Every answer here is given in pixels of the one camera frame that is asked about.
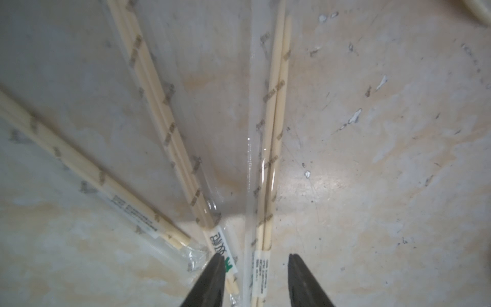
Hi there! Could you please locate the chopsticks pair four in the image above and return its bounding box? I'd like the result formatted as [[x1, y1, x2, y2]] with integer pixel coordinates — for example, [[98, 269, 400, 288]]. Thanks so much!
[[244, 1, 291, 306]]

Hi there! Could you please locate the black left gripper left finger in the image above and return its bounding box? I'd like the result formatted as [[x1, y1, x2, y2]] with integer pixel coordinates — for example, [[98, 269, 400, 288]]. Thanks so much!
[[180, 253, 226, 307]]

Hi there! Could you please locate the chopsticks pair two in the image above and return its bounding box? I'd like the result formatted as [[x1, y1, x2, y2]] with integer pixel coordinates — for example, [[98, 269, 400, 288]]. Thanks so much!
[[107, 1, 240, 301]]

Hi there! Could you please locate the chopsticks pair one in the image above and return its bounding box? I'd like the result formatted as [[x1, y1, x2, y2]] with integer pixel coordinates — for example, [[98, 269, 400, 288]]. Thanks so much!
[[1, 92, 209, 273]]

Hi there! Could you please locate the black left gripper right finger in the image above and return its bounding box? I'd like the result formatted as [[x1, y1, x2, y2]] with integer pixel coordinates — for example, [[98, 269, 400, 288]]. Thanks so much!
[[288, 254, 334, 307]]

